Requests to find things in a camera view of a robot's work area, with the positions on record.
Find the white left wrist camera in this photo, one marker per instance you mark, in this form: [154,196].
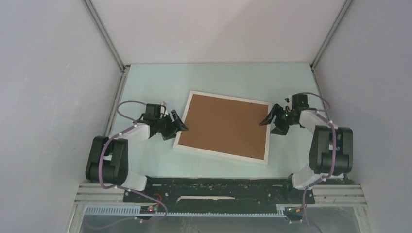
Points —
[164,106]

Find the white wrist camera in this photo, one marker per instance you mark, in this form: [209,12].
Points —
[288,100]
[164,106]

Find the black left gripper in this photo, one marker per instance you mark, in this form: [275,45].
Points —
[173,129]

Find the brown backing board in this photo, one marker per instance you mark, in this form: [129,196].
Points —
[223,125]

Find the aluminium corner rail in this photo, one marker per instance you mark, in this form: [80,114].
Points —
[331,32]
[97,20]

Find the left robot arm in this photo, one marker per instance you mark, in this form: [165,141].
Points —
[108,161]

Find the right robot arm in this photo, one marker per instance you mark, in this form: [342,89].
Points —
[331,149]

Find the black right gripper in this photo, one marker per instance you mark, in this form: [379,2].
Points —
[275,110]

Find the aluminium corner rail left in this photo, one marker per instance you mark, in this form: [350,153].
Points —
[97,20]

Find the white picture frame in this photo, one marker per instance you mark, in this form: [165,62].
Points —
[222,154]

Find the aluminium corner rail right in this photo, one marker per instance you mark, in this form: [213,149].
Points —
[331,32]

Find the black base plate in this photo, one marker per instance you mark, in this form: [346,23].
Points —
[225,196]

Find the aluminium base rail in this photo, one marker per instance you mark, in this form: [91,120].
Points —
[92,200]

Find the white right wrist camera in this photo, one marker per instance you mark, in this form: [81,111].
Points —
[288,100]

